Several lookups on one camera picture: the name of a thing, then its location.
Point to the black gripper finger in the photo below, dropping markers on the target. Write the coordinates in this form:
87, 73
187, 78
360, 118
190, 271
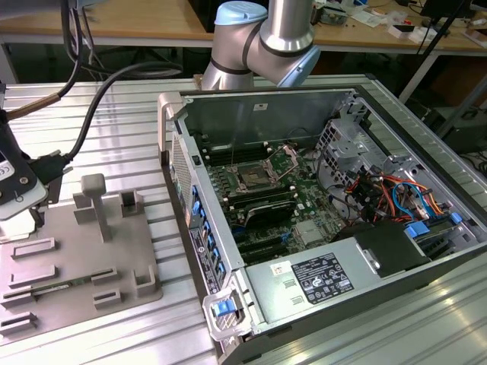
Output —
53, 192

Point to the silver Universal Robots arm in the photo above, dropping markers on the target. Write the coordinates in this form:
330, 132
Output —
285, 30

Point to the black RAM slot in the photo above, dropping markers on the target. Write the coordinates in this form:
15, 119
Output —
243, 156
262, 199
258, 191

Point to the CPU socket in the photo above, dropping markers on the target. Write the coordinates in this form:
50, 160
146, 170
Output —
251, 178

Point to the black expansion slot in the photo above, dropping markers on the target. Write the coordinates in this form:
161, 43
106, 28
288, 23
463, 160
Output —
262, 243
266, 252

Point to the grey parts rack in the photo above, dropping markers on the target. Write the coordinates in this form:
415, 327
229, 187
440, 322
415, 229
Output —
95, 258

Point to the green RAM stick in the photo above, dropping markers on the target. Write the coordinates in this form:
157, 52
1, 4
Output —
72, 284

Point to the blue card retention tab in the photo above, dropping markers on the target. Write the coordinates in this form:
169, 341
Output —
207, 228
217, 254
220, 270
211, 241
196, 207

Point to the thin metal locking lever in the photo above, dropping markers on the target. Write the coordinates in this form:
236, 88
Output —
232, 157

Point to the blue case latch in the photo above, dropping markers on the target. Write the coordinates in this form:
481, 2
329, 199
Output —
222, 308

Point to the black graphics card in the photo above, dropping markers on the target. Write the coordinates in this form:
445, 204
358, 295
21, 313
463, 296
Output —
270, 213

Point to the grey power supply unit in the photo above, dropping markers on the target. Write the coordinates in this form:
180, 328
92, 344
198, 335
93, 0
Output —
274, 300

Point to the open grey PC case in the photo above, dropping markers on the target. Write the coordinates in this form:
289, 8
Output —
289, 110

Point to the green motherboard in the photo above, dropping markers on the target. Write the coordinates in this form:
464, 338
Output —
304, 194

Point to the silver chipset heatsink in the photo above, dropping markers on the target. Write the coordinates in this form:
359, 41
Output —
309, 232

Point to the silver metal drive cage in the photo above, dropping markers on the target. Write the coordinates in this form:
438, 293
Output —
342, 148

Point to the black plastic air shroud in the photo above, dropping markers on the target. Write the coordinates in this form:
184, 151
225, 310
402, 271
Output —
392, 247

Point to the white paper sheet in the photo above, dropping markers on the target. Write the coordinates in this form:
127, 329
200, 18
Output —
367, 18

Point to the wooden workbench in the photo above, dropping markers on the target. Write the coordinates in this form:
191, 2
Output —
380, 38

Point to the blue disk carrier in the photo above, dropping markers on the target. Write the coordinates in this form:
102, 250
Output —
416, 230

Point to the small white box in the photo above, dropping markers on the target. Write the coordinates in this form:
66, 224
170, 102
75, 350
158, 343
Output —
399, 32

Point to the small blue clip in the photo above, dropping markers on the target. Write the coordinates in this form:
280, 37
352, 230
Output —
456, 218

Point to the black computer tower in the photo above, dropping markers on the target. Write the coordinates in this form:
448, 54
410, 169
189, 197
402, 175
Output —
470, 133

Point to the black monitor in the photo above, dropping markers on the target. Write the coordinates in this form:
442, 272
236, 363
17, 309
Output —
445, 7

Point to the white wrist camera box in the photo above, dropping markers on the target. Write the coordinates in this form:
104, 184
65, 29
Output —
23, 209

